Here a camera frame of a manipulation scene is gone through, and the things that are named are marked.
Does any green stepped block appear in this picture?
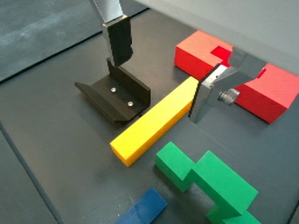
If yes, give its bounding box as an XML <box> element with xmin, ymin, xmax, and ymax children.
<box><xmin>155</xmin><ymin>142</ymin><xmax>262</xmax><ymax>224</ymax></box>

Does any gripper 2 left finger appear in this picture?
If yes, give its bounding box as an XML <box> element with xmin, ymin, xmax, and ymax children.
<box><xmin>90</xmin><ymin>0</ymin><xmax>134</xmax><ymax>67</ymax></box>

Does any yellow long block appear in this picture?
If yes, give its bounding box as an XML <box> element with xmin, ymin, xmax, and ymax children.
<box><xmin>110</xmin><ymin>77</ymin><xmax>199</xmax><ymax>167</ymax></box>

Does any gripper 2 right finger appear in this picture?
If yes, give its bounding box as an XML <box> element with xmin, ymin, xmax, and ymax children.
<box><xmin>189</xmin><ymin>47</ymin><xmax>267</xmax><ymax>123</ymax></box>

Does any red slotted base block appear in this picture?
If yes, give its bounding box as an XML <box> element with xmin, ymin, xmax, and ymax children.
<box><xmin>174</xmin><ymin>31</ymin><xmax>299</xmax><ymax>123</ymax></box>

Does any blue U-shaped block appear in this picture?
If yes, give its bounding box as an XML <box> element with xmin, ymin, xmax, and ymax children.
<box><xmin>116</xmin><ymin>188</ymin><xmax>167</xmax><ymax>224</ymax></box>

